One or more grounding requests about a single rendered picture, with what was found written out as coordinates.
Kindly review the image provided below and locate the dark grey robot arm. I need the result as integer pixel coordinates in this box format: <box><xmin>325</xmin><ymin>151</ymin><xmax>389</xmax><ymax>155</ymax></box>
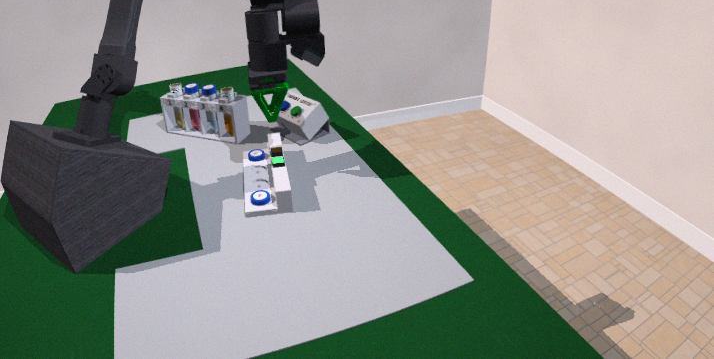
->
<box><xmin>52</xmin><ymin>0</ymin><xmax>325</xmax><ymax>147</ymax></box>

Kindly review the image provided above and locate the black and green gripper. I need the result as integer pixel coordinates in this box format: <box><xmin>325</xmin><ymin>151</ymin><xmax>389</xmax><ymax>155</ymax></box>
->
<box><xmin>248</xmin><ymin>36</ymin><xmax>289</xmax><ymax>123</ymax></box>

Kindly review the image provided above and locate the white four-tube rack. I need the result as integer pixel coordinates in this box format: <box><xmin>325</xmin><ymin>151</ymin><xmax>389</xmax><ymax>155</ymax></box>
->
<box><xmin>160</xmin><ymin>88</ymin><xmax>250</xmax><ymax>144</ymax></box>

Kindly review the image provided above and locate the blue screw cap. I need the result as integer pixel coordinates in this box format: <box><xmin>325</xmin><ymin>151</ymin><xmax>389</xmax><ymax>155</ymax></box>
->
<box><xmin>201</xmin><ymin>84</ymin><xmax>216</xmax><ymax>95</ymax></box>
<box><xmin>248</xmin><ymin>149</ymin><xmax>265</xmax><ymax>162</ymax></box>
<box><xmin>184</xmin><ymin>83</ymin><xmax>199</xmax><ymax>94</ymax></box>
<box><xmin>251</xmin><ymin>190</ymin><xmax>270</xmax><ymax>206</ymax></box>

